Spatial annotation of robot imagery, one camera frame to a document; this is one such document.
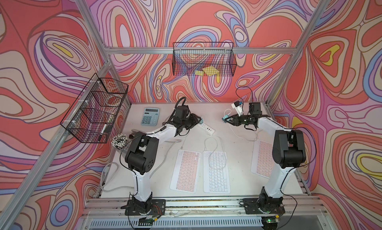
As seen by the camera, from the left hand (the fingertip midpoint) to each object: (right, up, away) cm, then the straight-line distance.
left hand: (202, 120), depth 92 cm
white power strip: (+5, -7, +9) cm, 12 cm away
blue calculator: (-38, +2, +16) cm, 41 cm away
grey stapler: (-47, -8, +9) cm, 48 cm away
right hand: (+16, -1, +3) cm, 17 cm away
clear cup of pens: (-45, -11, -16) cm, 49 cm away
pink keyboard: (-10, -30, -7) cm, 33 cm away
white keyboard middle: (+7, -31, -9) cm, 33 cm away
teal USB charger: (0, -1, +15) cm, 15 cm away
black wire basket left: (-61, +3, -12) cm, 62 cm away
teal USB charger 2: (+14, +1, +1) cm, 14 cm away
